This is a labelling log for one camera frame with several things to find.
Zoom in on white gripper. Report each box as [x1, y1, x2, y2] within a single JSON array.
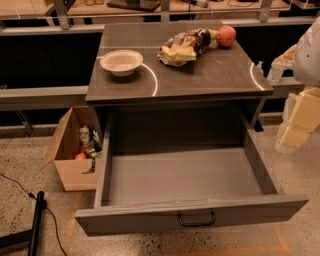
[[267, 45, 320, 154]]

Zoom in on brown chip bag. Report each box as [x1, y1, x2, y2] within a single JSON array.
[[157, 29, 220, 67]]

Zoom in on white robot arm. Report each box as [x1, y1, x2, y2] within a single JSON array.
[[267, 17, 320, 153]]

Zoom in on grey cabinet with dark top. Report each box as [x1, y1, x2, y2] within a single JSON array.
[[85, 19, 275, 141]]

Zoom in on open grey top drawer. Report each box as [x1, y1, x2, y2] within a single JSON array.
[[76, 109, 308, 236]]

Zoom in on red apple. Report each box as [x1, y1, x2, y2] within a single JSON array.
[[216, 25, 236, 47]]

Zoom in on white paper bowl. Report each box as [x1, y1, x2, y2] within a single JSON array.
[[100, 50, 143, 77]]

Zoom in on white packet in box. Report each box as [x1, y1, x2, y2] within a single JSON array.
[[79, 126, 90, 144]]

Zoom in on small red fruit in box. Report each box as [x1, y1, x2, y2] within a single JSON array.
[[75, 153, 87, 160]]

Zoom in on open cardboard box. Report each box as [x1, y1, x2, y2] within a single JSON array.
[[41, 106, 101, 191]]

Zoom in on black stand leg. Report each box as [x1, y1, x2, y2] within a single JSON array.
[[0, 191, 47, 256]]

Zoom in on black drawer handle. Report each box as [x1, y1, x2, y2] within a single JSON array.
[[177, 211, 216, 228]]

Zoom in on black floor cable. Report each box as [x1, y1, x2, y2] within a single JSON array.
[[0, 172, 68, 256]]

